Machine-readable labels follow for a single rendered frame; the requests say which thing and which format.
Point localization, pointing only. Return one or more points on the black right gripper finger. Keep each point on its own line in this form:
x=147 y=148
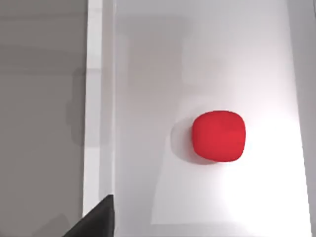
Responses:
x=100 y=219

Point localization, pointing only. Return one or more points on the red rounded block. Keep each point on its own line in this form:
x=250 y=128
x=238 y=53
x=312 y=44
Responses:
x=218 y=136

